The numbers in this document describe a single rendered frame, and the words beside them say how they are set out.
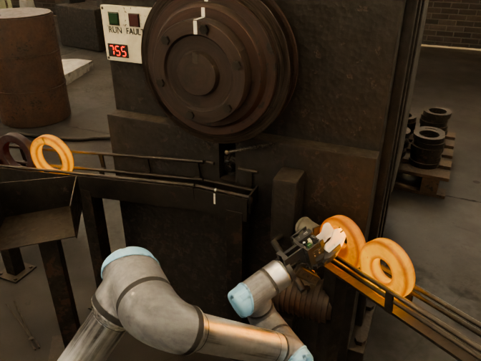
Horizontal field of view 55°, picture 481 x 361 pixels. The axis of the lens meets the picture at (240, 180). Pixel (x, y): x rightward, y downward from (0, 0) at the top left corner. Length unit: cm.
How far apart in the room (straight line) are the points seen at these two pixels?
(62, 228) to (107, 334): 66
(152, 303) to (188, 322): 8
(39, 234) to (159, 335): 82
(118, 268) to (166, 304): 14
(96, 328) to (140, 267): 16
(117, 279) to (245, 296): 33
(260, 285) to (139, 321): 36
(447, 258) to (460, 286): 20
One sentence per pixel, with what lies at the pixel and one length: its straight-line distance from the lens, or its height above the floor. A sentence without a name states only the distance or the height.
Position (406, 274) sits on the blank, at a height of 76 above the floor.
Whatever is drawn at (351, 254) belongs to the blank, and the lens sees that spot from 126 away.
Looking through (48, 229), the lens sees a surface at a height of 60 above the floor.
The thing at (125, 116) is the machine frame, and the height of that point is 87.
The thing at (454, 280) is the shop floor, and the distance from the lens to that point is 246.
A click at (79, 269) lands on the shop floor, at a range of 243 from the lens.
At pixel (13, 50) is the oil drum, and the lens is 409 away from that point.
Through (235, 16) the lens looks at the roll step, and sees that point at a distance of 126.
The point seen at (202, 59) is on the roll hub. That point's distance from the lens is 125.
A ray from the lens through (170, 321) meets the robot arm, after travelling 89.
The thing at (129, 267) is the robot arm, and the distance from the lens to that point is 96.
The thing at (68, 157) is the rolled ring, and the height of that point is 70.
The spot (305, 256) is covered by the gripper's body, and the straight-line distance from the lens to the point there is 120.
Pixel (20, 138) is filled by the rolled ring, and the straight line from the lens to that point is 202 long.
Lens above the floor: 145
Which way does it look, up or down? 28 degrees down
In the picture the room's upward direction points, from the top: straight up
